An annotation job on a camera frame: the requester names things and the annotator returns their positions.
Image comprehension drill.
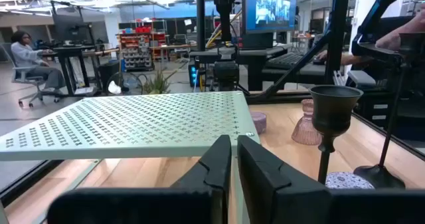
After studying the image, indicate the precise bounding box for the person's forearm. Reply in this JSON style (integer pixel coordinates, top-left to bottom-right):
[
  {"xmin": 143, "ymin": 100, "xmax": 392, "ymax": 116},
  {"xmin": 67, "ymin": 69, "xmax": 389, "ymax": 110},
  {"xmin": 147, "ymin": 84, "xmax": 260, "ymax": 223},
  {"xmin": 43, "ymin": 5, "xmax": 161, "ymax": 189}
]
[{"xmin": 375, "ymin": 13, "xmax": 425, "ymax": 51}]

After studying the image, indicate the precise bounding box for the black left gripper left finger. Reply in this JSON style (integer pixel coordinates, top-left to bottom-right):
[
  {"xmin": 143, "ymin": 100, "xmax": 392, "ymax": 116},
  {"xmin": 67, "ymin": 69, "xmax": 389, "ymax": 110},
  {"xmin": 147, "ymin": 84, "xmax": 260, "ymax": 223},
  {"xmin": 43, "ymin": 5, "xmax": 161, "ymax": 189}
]
[{"xmin": 46, "ymin": 134, "xmax": 232, "ymax": 224}]

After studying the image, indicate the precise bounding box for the grey office chair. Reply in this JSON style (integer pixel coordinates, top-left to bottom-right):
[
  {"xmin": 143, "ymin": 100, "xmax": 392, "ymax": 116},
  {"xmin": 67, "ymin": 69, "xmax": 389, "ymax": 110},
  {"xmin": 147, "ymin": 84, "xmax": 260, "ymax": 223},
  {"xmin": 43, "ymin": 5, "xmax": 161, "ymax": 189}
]
[{"xmin": 0, "ymin": 44, "xmax": 62, "ymax": 108}]

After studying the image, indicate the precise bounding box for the green perforated metal shelf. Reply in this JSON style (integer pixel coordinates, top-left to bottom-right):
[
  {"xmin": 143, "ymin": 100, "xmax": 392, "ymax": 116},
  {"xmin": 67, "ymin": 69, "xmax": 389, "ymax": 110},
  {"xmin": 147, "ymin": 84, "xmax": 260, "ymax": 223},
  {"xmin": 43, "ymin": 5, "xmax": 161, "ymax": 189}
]
[{"xmin": 0, "ymin": 90, "xmax": 262, "ymax": 224}]

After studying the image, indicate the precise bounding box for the computer tower with blue lights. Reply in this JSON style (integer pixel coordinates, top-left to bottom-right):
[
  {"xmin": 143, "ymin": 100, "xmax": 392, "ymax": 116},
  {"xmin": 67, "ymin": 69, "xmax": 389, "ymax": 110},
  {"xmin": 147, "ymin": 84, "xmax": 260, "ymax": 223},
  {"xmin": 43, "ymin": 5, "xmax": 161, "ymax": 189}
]
[{"xmin": 187, "ymin": 61, "xmax": 201, "ymax": 88}]

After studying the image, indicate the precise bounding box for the potted green succulent plant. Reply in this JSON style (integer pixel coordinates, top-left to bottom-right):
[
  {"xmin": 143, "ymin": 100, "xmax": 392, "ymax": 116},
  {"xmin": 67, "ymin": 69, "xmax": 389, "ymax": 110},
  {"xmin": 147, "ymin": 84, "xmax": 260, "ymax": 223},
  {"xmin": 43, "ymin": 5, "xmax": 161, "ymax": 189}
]
[{"xmin": 142, "ymin": 69, "xmax": 177, "ymax": 95}]

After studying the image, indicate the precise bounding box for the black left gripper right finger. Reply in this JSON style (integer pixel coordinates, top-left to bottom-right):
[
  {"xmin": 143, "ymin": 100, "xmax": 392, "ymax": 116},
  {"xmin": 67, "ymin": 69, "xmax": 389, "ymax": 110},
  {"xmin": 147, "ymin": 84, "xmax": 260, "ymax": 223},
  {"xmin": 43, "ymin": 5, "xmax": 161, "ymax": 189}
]
[{"xmin": 237, "ymin": 134, "xmax": 425, "ymax": 224}]

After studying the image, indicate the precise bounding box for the large display screen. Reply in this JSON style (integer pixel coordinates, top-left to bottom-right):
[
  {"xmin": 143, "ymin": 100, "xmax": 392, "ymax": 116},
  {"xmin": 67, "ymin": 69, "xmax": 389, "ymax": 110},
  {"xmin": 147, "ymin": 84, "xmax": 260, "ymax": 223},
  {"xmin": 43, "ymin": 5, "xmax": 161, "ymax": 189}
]
[{"xmin": 241, "ymin": 0, "xmax": 298, "ymax": 35}]

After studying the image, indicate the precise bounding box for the dark computer monitor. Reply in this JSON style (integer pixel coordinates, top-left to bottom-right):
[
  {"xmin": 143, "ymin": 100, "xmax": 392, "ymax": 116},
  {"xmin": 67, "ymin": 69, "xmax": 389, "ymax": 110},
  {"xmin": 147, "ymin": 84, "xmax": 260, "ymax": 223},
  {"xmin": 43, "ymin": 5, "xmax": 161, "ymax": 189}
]
[{"xmin": 52, "ymin": 13, "xmax": 94, "ymax": 45}]

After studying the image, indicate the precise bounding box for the black standing desk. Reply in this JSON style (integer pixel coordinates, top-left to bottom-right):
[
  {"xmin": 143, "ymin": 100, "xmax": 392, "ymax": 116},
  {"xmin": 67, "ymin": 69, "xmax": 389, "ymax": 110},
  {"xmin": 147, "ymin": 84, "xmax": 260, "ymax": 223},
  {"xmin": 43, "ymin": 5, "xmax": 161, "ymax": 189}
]
[{"xmin": 41, "ymin": 44, "xmax": 100, "ymax": 97}]

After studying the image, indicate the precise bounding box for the white floral ceramic candle holder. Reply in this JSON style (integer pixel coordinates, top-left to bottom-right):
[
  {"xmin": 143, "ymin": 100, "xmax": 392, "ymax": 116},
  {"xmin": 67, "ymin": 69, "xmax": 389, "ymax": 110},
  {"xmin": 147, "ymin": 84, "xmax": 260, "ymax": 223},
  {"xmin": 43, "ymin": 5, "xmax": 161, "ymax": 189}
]
[{"xmin": 325, "ymin": 171, "xmax": 375, "ymax": 190}]

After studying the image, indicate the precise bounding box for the black computer keyboard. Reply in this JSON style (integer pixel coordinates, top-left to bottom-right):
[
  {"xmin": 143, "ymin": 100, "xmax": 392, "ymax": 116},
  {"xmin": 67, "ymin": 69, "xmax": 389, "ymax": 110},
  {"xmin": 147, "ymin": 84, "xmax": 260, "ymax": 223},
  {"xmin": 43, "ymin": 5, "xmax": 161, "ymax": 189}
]
[{"xmin": 265, "ymin": 52, "xmax": 305, "ymax": 70}]

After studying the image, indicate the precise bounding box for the red parts storage rack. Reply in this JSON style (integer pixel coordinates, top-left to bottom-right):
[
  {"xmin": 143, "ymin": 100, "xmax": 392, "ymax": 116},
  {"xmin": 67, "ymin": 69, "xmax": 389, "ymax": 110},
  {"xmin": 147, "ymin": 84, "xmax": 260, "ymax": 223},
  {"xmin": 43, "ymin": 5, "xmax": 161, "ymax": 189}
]
[{"xmin": 116, "ymin": 26, "xmax": 169, "ymax": 72}]

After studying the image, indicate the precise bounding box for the black metal taper candlestick holder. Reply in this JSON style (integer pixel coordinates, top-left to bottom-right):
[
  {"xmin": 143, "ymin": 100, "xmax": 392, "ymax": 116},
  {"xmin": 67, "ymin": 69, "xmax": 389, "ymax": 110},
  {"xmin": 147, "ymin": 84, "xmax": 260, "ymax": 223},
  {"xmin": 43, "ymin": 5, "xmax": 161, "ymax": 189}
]
[
  {"xmin": 308, "ymin": 84, "xmax": 365, "ymax": 185},
  {"xmin": 353, "ymin": 32, "xmax": 425, "ymax": 190}
]

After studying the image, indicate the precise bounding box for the person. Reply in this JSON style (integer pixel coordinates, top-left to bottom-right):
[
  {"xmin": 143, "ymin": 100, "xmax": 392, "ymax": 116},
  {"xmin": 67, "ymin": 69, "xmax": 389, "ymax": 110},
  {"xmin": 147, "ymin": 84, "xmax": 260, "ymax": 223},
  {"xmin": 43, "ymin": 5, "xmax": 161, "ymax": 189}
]
[{"xmin": 9, "ymin": 30, "xmax": 67, "ymax": 92}]

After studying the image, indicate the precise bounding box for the pink ribbed glass candle holder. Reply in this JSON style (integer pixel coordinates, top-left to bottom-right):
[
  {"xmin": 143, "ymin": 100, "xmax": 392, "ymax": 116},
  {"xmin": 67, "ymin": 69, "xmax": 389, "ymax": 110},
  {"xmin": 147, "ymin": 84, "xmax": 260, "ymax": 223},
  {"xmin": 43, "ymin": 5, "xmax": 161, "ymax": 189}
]
[{"xmin": 291, "ymin": 99, "xmax": 323, "ymax": 147}]

